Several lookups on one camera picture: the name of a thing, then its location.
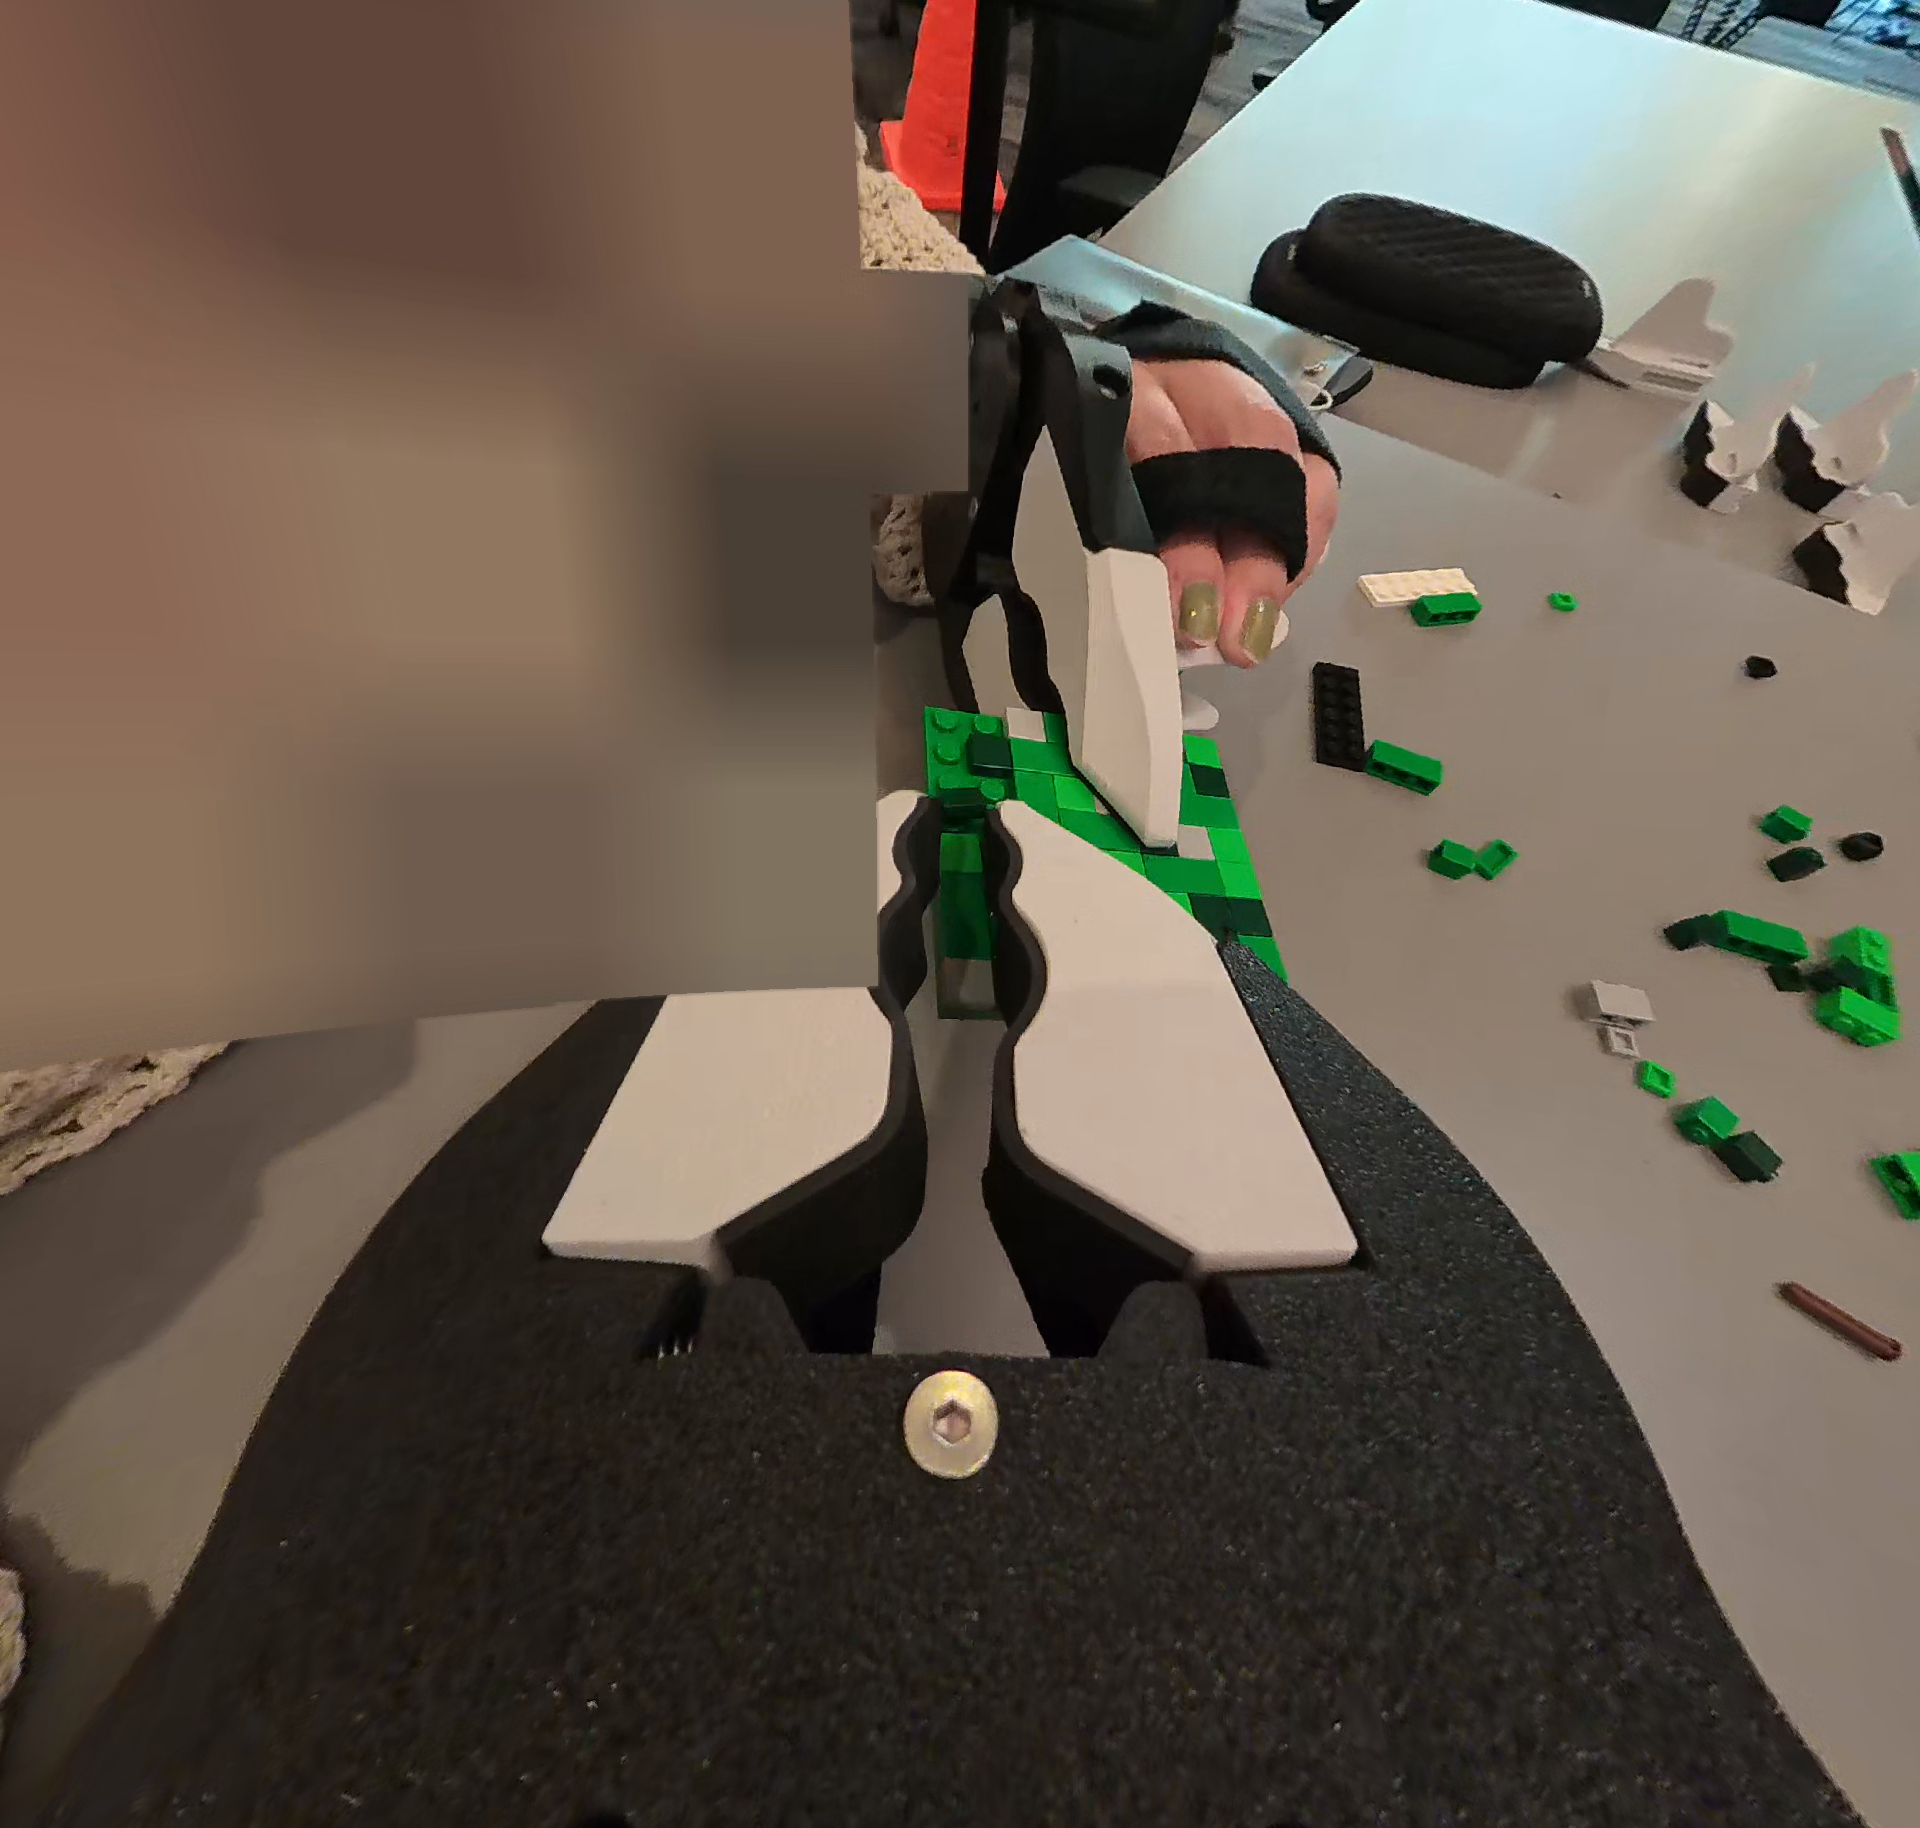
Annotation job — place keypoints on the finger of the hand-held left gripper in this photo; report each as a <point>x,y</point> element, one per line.
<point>1125,672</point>
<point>990,658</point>

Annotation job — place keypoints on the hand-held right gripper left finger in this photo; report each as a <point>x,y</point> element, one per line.
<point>721,1123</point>

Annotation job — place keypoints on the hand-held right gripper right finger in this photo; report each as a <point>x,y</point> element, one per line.
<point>1155,1078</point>

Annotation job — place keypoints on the green lego mosaic plate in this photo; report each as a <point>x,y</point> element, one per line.
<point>1215,883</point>

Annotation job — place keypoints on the black lego plate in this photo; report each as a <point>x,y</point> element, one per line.
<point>1338,714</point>

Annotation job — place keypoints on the white lego plate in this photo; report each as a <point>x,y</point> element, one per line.
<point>1403,585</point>

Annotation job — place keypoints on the dark green lego brick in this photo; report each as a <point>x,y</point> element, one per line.
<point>1794,862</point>
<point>1749,1155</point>

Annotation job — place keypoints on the pile of green lego pieces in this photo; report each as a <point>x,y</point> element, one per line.
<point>1763,939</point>

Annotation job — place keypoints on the brown lego rod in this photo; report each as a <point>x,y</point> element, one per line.
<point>1843,1320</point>

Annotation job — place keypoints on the person's left hand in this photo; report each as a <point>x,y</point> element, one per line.
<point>1201,419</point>

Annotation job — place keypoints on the orange traffic cone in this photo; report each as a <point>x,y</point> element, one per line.
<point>942,103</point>

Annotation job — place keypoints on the black quilted case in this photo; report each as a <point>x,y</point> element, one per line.
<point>1425,283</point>

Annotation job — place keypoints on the cream crocheted sweater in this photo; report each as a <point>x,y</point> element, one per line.
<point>91,1108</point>

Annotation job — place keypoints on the white and black printed part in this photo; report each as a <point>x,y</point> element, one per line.
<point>1868,553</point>
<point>1838,441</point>
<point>1732,456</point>

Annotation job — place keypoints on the thin brown stick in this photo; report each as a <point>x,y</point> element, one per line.
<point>1903,178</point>

